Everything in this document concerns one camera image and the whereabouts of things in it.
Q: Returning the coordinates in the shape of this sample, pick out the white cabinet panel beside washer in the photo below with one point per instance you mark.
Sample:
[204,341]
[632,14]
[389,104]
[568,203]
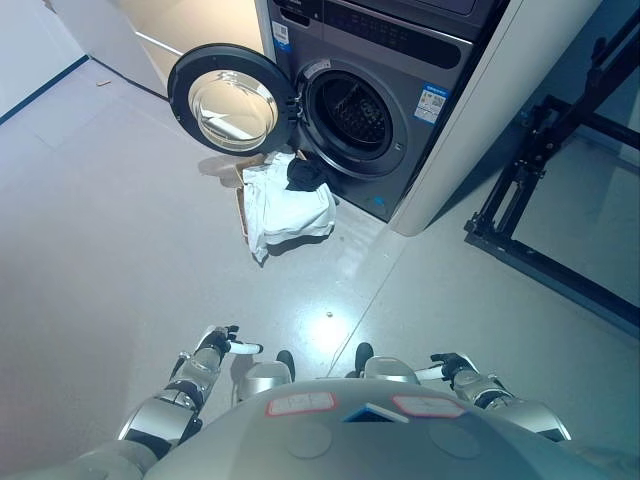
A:
[450,190]

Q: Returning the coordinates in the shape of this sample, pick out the small blue sticker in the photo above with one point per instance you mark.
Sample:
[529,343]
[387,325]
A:
[379,201]

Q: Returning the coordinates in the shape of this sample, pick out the grey front-load washing machine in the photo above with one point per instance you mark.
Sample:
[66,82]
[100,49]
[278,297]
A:
[430,150]

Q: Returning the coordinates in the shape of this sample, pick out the silver robot leg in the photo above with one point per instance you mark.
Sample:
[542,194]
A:
[390,369]
[262,380]

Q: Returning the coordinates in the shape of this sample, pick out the red-bordered white label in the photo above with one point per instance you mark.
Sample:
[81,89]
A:
[427,406]
[300,403]

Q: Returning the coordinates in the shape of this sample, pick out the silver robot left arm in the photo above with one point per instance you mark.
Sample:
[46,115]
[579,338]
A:
[165,405]

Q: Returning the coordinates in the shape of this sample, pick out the white cloth garment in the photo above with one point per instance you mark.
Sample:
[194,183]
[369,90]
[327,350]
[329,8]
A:
[290,210]

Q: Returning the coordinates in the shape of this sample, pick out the grey stacked dryer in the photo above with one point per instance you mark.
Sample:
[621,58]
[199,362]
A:
[440,5]

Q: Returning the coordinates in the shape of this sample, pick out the silver robot right leg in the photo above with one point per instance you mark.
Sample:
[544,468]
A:
[390,369]

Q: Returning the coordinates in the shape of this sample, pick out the black robot left foot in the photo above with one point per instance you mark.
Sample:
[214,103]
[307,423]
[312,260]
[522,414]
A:
[286,361]

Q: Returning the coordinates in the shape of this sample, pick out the blue white energy label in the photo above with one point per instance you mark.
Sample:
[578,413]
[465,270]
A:
[431,102]

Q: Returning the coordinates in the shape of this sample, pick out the white barcode sticker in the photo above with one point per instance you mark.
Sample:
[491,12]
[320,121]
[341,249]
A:
[283,35]

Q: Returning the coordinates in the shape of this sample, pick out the black cloth garment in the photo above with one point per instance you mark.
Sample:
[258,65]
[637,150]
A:
[302,175]

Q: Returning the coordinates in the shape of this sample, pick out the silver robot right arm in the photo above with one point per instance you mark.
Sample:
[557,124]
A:
[520,410]

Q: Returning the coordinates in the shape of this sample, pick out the round washing machine door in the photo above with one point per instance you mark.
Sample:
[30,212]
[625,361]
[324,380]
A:
[182,85]

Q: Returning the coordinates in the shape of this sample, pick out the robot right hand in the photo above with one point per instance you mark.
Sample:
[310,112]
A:
[456,367]

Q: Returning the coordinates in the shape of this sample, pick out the black robot foot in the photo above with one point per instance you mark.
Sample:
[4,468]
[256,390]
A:
[286,361]
[363,356]

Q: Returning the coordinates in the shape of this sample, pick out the black metal frame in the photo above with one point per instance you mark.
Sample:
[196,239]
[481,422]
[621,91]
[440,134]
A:
[515,200]

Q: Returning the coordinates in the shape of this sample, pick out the black robot right foot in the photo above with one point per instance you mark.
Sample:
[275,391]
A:
[363,356]

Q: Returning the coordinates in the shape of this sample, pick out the brown cardboard box basket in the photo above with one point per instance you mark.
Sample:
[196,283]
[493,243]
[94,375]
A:
[225,167]

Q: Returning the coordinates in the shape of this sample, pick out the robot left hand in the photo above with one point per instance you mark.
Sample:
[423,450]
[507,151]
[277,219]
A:
[222,340]

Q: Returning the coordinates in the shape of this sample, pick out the silver robot left leg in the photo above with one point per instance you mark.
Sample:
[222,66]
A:
[262,380]

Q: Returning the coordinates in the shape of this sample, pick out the grey robot torso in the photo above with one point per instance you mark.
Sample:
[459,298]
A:
[320,440]

